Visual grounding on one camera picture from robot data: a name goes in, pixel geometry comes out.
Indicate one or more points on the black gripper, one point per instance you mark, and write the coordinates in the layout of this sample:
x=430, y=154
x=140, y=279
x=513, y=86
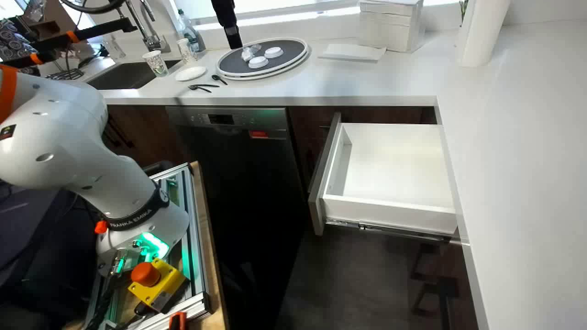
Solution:
x=223, y=11

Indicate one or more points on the white drawer with wooden front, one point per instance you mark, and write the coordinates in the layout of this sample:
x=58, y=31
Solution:
x=391, y=165

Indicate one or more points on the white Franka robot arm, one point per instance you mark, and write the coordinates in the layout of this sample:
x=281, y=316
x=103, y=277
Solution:
x=56, y=134

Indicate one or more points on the white round puck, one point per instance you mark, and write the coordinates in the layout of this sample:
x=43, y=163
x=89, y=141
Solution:
x=258, y=61
x=247, y=53
x=274, y=52

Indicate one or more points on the clear plastic bottle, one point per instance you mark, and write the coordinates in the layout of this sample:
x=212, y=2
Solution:
x=193, y=37

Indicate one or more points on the black spoon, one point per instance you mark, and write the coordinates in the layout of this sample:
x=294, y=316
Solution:
x=219, y=77

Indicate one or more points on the small white oval dish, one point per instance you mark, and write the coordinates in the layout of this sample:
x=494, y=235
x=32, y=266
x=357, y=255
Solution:
x=192, y=74

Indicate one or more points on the black curved utensil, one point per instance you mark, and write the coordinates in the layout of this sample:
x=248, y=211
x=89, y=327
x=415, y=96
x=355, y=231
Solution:
x=203, y=86

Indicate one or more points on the white paper cup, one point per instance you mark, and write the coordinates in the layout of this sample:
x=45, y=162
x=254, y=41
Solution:
x=157, y=63

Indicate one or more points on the metal kitchen faucet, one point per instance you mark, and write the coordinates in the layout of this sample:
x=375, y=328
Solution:
x=149, y=30

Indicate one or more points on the dark kitchen sink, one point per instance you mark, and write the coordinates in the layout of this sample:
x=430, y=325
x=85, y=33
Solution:
x=129, y=74

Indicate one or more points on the dark wooden cabinet door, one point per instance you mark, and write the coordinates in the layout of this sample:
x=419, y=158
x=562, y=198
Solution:
x=144, y=134

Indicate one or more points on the black dishwasher front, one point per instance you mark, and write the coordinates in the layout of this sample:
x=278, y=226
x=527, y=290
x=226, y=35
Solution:
x=245, y=195

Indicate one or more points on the white square box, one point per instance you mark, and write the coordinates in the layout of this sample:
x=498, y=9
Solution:
x=391, y=24

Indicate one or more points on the black orange metal rack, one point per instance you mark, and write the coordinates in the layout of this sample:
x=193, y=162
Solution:
x=56, y=33

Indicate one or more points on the wooden board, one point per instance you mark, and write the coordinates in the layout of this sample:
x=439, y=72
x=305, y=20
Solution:
x=212, y=268

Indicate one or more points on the white paper towel roll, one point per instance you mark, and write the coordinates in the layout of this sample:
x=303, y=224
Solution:
x=483, y=30

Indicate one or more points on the yellow emergency stop button box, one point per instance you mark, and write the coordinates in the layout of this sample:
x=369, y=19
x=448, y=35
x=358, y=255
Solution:
x=157, y=283

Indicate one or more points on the dark blue fabric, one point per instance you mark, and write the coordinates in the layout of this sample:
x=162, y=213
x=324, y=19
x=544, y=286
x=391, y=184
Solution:
x=37, y=244

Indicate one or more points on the small red object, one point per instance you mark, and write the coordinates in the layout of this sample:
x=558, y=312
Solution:
x=179, y=319

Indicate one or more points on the black stool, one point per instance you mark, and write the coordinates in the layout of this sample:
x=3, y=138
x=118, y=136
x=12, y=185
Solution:
x=435, y=284

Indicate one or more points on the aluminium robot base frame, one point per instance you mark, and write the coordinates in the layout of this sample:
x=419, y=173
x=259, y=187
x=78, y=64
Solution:
x=190, y=244

